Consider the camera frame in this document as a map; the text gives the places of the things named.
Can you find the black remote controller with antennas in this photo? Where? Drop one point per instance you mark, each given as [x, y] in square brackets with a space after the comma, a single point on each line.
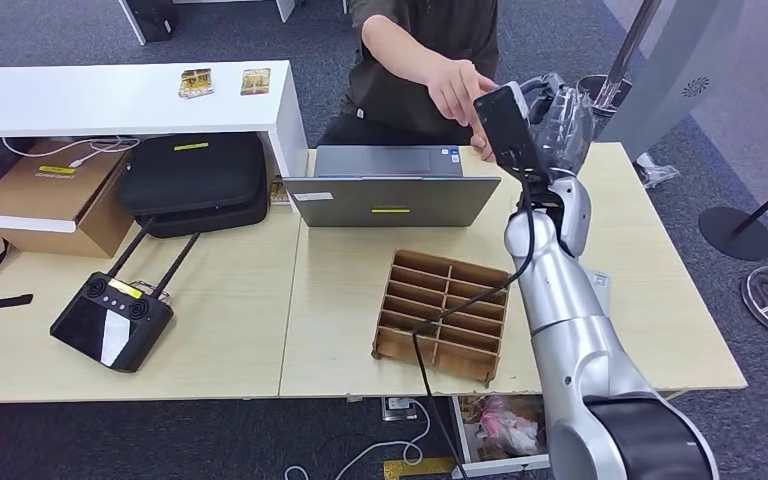
[106, 323]

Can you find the chrome stanchion post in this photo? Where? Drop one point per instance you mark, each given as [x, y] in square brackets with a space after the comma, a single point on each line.
[606, 93]

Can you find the black computer tower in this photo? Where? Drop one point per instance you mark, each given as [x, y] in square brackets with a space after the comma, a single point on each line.
[153, 18]

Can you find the person's left hand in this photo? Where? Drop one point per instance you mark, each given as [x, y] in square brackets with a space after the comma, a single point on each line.
[482, 146]

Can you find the small printed box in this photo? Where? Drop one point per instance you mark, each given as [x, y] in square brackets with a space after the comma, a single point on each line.
[280, 192]

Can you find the metal floor socket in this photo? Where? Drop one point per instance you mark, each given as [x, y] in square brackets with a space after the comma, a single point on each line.
[398, 409]

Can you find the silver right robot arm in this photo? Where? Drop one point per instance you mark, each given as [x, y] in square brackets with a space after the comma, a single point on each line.
[576, 331]

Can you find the white counter shelf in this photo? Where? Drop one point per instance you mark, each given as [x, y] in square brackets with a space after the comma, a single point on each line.
[92, 99]

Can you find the white grey card reader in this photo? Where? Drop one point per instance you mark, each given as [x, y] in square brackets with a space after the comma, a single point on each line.
[601, 285]

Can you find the black stanchion post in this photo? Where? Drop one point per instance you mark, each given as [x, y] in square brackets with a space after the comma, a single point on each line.
[735, 235]

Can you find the white desk frame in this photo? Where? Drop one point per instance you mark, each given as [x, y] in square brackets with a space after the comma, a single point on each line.
[131, 20]

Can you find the black zip carrying case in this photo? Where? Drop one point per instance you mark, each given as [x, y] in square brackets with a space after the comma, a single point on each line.
[192, 175]

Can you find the pink plastic bag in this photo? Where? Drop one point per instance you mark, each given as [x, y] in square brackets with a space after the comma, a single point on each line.
[510, 427]

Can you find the person's right hand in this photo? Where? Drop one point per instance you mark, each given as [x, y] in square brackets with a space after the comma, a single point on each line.
[457, 89]

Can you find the person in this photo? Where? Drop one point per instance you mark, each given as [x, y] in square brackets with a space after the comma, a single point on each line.
[450, 33]

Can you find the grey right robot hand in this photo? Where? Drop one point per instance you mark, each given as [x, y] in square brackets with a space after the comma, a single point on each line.
[566, 126]

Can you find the white drawer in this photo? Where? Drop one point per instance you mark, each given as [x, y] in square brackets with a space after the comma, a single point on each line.
[463, 437]

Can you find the yellow floor tape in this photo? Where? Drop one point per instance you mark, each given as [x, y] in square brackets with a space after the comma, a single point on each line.
[410, 469]

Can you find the clear plastic hand cover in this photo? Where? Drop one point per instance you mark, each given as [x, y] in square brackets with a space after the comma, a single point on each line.
[569, 129]

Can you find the person's right forearm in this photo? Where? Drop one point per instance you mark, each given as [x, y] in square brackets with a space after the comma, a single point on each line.
[400, 46]

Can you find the brown cardboard box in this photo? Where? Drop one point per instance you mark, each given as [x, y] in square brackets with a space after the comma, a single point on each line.
[39, 199]

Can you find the grey laptop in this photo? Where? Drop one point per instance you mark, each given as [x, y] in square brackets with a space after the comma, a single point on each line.
[390, 201]

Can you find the cardboard card organiser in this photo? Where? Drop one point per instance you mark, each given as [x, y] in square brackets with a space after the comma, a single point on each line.
[463, 361]

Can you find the grey gate panel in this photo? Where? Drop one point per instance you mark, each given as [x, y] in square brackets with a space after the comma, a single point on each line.
[675, 79]

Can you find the clear plastic bag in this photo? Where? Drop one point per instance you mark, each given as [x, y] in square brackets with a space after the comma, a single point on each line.
[656, 173]

